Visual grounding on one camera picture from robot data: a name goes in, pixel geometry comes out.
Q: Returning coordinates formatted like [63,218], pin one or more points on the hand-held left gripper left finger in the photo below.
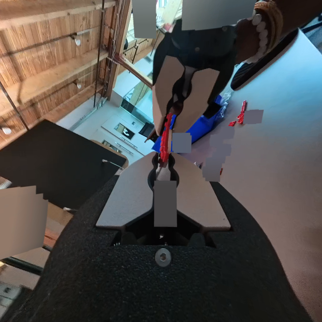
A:
[130,196]

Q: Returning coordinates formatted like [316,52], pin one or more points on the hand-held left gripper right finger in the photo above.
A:
[198,198]

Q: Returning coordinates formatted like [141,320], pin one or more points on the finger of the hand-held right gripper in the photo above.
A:
[164,88]
[201,95]

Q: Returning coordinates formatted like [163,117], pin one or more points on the long red brick assembly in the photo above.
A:
[166,138]

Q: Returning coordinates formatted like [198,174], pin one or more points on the person's right forearm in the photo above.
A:
[296,12]

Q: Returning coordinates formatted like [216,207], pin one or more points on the person's right hand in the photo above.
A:
[246,40]

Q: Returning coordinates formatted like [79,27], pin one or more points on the clear plastic bag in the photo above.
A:
[225,100]

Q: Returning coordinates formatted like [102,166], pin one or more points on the blue plastic bin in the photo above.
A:
[201,125]

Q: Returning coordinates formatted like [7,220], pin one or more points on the small red brick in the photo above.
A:
[240,117]
[232,123]
[244,105]

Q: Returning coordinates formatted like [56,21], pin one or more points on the black office chair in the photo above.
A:
[146,130]

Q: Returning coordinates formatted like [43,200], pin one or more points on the dark striped cloth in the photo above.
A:
[249,75]

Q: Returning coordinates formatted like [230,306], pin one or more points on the wooden book stand black board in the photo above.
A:
[50,156]

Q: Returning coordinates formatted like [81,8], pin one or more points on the dark wall panel white logo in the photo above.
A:
[125,131]

